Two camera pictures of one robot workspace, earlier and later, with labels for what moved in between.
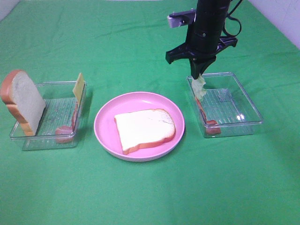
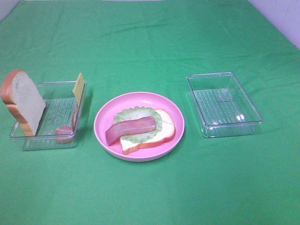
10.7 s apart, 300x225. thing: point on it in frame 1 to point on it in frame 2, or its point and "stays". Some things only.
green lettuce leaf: (198, 87) to (138, 112)
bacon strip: (212, 127) to (115, 130)
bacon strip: (64, 134) stays
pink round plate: (107, 132) stays
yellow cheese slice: (78, 88) stays
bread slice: (19, 92) stays
